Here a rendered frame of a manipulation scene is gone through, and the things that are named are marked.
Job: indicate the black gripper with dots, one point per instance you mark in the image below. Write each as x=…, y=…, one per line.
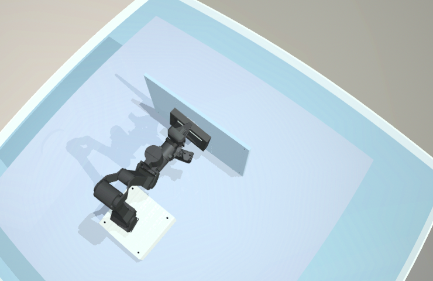
x=176, y=137

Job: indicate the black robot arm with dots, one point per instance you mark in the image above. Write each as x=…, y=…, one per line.
x=146, y=175

